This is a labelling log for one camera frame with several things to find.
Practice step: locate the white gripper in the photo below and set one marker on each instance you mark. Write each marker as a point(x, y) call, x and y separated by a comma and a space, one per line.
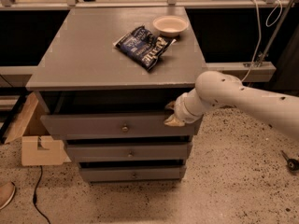
point(181, 111)

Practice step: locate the grey top drawer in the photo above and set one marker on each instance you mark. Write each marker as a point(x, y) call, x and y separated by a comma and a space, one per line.
point(113, 125)

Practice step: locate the grey drawer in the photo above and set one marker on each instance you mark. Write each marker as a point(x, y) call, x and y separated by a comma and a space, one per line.
point(113, 125)
point(132, 174)
point(129, 151)

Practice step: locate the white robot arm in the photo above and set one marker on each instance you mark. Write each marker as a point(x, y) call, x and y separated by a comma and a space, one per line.
point(214, 90)

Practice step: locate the grey middle drawer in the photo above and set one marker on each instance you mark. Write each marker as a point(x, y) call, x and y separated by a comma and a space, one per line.
point(129, 151)

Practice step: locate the grey drawer cabinet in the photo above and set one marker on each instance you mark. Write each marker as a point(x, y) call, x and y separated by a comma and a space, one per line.
point(83, 73)

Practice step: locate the grey bottom drawer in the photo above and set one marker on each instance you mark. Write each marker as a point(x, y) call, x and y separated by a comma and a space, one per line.
point(132, 174)

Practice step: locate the blue chip bag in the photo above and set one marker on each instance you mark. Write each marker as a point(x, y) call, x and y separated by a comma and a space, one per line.
point(143, 47)

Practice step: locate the white bowl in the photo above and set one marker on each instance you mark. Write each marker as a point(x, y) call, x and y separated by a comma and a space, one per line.
point(170, 26)

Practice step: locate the black caster wheel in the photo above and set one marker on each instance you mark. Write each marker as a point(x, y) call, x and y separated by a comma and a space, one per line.
point(292, 164)

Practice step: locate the wooden block stand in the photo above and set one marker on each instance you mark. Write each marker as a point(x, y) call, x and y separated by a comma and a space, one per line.
point(37, 146)

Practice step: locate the diagonal metal rod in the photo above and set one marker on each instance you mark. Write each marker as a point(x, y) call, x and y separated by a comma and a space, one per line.
point(285, 6)

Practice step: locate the tan shoe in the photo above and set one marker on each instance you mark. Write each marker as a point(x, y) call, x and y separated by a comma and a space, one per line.
point(7, 193)

